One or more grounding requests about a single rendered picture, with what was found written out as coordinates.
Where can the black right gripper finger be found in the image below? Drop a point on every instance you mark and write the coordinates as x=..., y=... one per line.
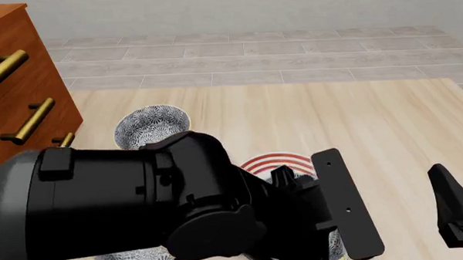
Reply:
x=446, y=192

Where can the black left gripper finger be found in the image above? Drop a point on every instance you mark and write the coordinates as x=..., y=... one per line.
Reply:
x=282, y=174

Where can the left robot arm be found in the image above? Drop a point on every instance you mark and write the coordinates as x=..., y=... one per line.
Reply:
x=102, y=198

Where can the white plate with red rings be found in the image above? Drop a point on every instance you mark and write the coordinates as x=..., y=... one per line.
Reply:
x=273, y=160

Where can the flat black plate on stalk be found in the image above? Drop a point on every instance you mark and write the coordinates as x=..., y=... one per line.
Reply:
x=343, y=195

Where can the wooden cabinet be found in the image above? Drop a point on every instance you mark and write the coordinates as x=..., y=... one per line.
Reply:
x=40, y=81

